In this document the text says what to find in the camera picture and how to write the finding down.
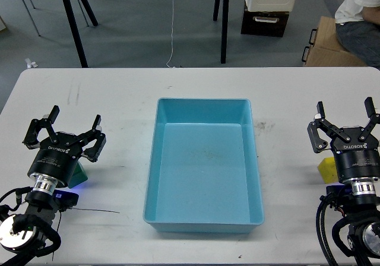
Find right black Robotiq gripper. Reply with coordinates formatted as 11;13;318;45
307;97;379;183

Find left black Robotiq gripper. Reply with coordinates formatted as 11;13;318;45
23;105;106;188

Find green block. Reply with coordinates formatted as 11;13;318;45
68;162;88;189

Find yellow block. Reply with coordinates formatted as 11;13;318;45
318;157;338;184

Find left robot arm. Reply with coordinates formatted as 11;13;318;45
1;106;106;265

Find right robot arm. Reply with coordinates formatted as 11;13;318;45
307;97;379;265

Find seated person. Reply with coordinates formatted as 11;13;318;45
335;0;379;69

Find grey metal chair legs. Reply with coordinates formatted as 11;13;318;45
11;0;91;37

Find blue plastic bin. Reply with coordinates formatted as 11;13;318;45
143;98;265;233

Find left black tripod stand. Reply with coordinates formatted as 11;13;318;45
57;0;99;69

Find black tripod stand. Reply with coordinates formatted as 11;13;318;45
57;0;99;69
213;0;229;64

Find right black tripod stand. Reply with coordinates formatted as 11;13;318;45
213;0;229;64

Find thin black wire on table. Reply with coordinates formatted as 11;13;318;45
72;207;121;214

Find cardboard box with handles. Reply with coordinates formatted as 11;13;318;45
302;16;366;67

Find white cable on floor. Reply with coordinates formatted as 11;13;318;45
166;0;181;69

